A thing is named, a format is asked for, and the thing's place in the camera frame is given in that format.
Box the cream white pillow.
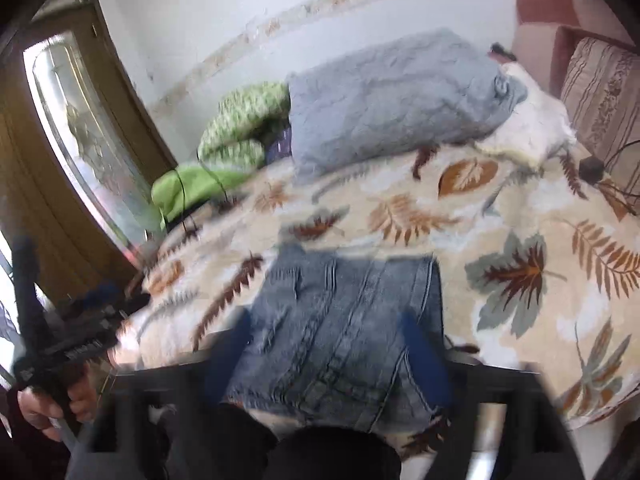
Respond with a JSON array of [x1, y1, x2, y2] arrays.
[[474, 62, 577, 171]]

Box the grey quilted pillow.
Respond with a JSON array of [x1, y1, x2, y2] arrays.
[[288, 28, 527, 181]]

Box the wooden door with stained glass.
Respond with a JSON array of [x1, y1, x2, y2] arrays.
[[1, 0, 175, 302]]

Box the purple plastic bag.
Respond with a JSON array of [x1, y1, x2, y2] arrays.
[[265, 127, 292, 165]]

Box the black charging cable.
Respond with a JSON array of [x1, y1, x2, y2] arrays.
[[174, 156, 237, 241]]

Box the black power adapter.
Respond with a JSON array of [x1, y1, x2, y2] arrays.
[[578, 156, 605, 185]]

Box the leaf pattern beige bed blanket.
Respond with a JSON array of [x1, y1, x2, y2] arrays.
[[110, 148, 639, 428]]

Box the person left hand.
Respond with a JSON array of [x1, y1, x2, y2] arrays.
[[17, 364, 98, 442]]

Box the small black object by headboard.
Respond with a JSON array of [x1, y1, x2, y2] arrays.
[[489, 42, 518, 62]]

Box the striped brown floral cushion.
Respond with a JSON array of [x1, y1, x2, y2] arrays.
[[561, 38, 639, 206]]

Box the grey washed denim pants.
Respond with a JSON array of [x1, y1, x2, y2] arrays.
[[227, 245, 444, 434]]

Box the adapter black cable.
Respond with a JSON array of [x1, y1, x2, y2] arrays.
[[596, 138, 640, 219]]

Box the green patterned quilt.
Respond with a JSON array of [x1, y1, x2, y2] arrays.
[[151, 81, 291, 226]]

